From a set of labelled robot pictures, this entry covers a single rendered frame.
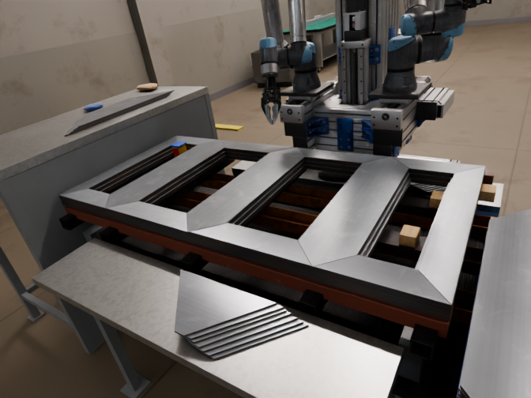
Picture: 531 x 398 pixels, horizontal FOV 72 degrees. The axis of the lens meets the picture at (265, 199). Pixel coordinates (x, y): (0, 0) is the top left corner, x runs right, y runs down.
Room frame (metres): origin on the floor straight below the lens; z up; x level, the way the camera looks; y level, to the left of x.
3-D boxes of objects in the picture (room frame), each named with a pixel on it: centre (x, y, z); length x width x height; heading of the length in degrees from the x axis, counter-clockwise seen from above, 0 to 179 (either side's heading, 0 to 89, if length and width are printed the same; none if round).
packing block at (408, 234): (0.91, -0.43, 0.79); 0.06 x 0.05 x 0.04; 144
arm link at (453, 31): (1.44, -0.76, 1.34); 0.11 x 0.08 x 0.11; 78
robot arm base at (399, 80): (1.72, -0.70, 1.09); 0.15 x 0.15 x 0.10
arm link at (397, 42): (1.72, -0.71, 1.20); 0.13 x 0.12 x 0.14; 78
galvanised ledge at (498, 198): (1.62, -0.42, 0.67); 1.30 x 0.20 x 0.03; 54
